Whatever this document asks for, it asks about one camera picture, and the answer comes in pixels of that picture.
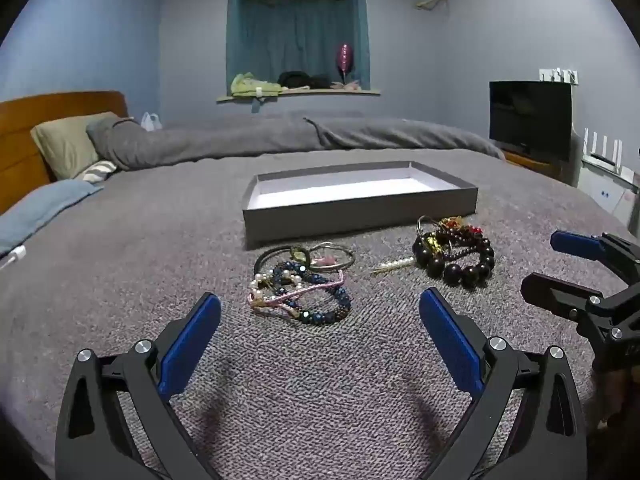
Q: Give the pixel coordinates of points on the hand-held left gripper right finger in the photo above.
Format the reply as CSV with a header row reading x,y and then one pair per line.
x,y
450,340

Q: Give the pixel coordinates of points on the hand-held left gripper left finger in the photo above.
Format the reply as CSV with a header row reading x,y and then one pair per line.
x,y
192,345

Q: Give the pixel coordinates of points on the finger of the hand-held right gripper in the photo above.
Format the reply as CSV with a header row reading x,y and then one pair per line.
x,y
550,292
575,244

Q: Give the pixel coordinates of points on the pearl hairpin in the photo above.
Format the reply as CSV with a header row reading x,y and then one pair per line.
x,y
397,263

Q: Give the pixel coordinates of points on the thin silver bangle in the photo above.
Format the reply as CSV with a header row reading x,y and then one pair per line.
x,y
421,222

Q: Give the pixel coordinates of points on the silver bangle with pink charm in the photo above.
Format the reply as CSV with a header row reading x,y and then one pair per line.
x,y
350,259

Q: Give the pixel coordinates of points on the grey shallow box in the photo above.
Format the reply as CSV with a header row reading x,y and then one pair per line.
x,y
350,215

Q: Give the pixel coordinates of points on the person's right hand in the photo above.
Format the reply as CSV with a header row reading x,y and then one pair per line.
x,y
617,397

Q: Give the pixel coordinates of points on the white cabinet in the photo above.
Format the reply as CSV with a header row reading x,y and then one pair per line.
x,y
600,190

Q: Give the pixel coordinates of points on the white router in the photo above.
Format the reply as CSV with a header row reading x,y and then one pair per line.
x,y
600,157

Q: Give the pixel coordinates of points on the wooden television stand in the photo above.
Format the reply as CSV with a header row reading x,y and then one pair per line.
x,y
530,162

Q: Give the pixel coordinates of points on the black television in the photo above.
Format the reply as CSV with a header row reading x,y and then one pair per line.
x,y
530,115

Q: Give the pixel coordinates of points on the striped pillow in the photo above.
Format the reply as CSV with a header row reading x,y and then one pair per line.
x,y
100,170

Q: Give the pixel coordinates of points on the blue blanket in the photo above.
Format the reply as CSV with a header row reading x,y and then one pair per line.
x,y
40,210

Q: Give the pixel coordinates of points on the grey duvet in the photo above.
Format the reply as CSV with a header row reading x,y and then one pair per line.
x,y
250,140

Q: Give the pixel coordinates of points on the white plastic bag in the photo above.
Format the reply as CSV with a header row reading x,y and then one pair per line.
x,y
150,122

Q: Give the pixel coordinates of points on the olive pillow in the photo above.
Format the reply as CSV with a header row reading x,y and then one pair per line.
x,y
65,142

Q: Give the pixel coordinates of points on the green cloth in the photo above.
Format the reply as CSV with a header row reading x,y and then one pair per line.
x,y
250,85

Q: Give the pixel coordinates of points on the pink cloth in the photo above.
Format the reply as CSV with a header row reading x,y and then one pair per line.
x,y
347,86

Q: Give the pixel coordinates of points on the wooden headboard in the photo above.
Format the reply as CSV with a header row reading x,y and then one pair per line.
x,y
20,130

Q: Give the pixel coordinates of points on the windowsill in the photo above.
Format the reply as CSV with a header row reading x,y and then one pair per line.
x,y
325,93

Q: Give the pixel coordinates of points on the black cloth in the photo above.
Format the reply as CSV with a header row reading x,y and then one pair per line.
x,y
295,79

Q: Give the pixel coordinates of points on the pink balloon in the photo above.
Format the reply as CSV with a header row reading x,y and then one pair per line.
x,y
344,57

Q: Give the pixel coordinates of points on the teal curtain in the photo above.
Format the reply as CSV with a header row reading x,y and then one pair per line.
x,y
290,35

